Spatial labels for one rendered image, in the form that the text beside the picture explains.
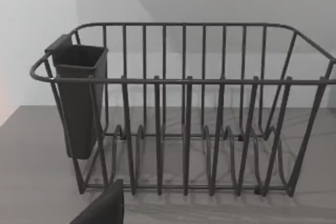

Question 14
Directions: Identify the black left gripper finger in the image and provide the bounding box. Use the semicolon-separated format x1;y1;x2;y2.
69;179;125;224

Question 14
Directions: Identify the dark grey cutlery holder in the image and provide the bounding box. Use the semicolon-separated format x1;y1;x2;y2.
44;34;109;160

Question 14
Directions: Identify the grey wire dish rack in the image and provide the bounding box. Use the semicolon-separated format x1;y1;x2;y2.
29;22;336;198

